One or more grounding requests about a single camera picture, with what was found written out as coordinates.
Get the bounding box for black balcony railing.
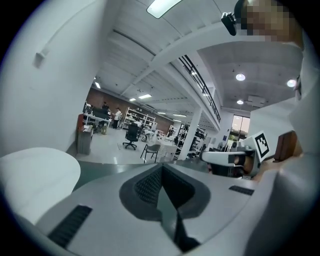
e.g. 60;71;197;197
178;54;222;124

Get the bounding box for black office chair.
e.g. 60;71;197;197
122;123;141;151

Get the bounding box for black head camera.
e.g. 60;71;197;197
220;11;238;37

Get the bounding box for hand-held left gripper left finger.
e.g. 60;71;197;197
36;162;182;256

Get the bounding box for white support column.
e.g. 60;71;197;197
183;107;203;161

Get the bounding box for person's right forearm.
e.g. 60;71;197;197
252;154;305;183

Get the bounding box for rectangular ceiling panel light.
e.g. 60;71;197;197
146;0;183;19

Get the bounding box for glass entrance door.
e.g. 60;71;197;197
228;114;251;152

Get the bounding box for person's head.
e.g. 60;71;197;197
233;0;305;48

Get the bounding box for brown wooden panel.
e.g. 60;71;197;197
273;130;305;163

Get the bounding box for white partition panel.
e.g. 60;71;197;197
246;96;301;151

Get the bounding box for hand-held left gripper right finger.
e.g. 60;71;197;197
162;162;258;252

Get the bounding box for grey cabinet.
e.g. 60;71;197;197
76;126;95;156

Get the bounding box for white desk with monitors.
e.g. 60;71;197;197
83;104;113;133

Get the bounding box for person's white shirt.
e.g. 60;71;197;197
288;41;320;157

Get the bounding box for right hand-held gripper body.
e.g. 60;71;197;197
199;129;272;180

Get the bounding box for white round stool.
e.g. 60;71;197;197
0;146;82;226

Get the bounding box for grey chair with black legs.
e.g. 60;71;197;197
139;143;161;162

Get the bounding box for white shelving rack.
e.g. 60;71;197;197
122;106;157;132

